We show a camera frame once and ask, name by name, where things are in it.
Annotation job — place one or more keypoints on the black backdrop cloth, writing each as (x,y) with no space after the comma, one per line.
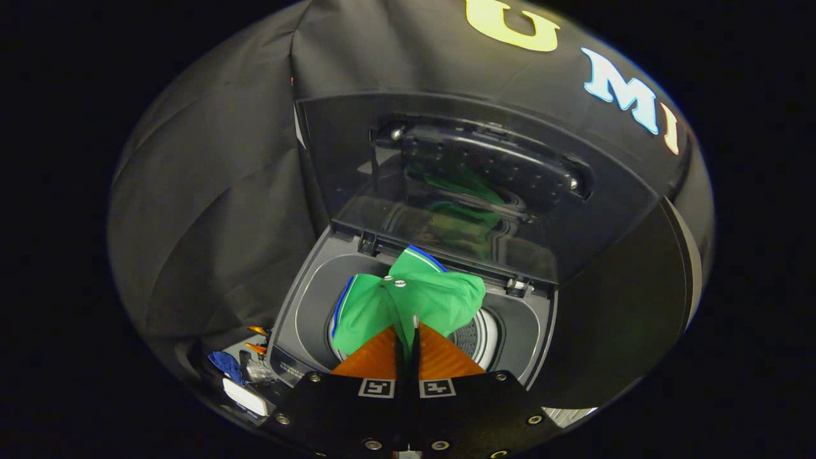
(217,210)

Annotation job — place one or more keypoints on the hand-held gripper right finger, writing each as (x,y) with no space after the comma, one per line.
(472,414)

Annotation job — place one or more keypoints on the dark washing machine lid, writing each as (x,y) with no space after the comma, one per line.
(344,166)

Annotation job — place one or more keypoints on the blue object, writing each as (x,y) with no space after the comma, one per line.
(226,366)

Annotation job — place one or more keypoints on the beige cabinet with dark top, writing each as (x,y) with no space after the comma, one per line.
(625,306)

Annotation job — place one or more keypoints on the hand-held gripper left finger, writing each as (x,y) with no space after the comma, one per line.
(344,414)

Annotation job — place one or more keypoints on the green polo shirt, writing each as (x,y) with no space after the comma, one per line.
(427,296)

